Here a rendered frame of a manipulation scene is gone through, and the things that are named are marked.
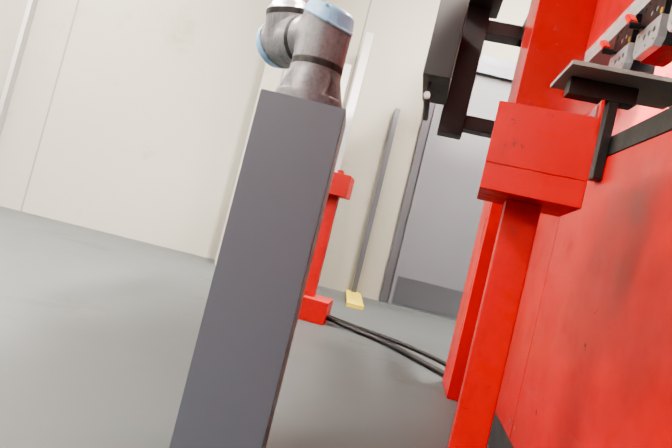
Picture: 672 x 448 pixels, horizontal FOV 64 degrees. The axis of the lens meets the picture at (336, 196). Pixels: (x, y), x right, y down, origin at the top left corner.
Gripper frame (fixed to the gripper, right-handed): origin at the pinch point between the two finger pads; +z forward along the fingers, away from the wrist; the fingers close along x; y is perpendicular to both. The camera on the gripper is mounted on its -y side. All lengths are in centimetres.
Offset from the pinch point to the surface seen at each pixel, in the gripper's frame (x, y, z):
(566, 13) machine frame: -24, -73, -36
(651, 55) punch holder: 41, -49, -59
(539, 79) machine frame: -3, -76, -19
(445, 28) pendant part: -33, -52, 5
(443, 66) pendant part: -19, -58, 11
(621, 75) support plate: 68, -21, -56
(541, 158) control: 100, 4, -45
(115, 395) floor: 124, 19, 65
